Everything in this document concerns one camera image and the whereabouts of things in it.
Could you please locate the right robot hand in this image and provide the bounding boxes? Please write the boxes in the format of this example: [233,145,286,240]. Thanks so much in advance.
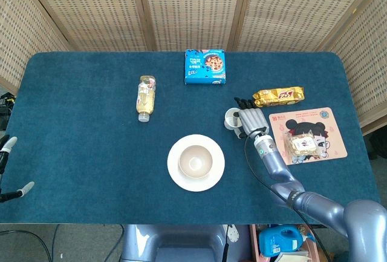
[233,96,271,139]

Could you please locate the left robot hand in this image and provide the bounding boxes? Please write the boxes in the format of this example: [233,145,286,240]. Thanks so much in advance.
[0,136,35,204]

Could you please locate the white paper cup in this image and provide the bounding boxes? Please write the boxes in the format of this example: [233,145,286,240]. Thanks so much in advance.
[224,108,242,131]

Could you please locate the beige bowl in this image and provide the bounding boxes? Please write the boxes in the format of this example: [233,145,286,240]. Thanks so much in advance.
[178,145,213,179]

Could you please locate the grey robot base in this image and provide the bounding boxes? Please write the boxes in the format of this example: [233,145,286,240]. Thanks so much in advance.
[120,224,253,262]

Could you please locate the gold snack packet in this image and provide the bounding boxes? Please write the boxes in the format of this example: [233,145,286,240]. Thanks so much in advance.
[252,86,305,108]

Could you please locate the pink cartoon mouse pad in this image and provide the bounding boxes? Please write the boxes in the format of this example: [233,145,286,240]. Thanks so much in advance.
[268,106,348,166]

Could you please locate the clear packaged biscuit pack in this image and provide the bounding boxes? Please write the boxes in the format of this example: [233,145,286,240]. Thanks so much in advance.
[285,132,323,157]

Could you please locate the blue cookie box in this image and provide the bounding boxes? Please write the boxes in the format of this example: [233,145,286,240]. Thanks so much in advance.
[184,48,227,86]

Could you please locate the white plate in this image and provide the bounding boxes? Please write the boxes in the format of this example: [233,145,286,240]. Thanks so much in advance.
[167,134,226,192]

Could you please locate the blue table cloth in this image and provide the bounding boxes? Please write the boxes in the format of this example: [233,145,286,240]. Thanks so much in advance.
[0,51,382,225]

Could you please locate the clear yellow drink bottle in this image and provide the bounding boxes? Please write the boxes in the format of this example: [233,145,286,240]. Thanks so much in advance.
[135,75,157,123]

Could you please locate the woven folding screen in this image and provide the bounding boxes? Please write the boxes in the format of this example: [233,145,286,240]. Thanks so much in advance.
[0,0,387,136]

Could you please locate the blue detergent bottle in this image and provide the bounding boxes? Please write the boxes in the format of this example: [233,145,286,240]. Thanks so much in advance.
[258,225,316,258]

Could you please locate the pink storage crate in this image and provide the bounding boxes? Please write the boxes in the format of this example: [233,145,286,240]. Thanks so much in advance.
[249,224,321,262]

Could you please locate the black equipment with yellow cable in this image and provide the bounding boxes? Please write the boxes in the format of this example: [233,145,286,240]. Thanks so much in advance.
[0,91,16,131]

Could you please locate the black floor cable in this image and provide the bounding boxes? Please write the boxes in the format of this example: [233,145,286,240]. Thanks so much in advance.
[0,224,125,262]

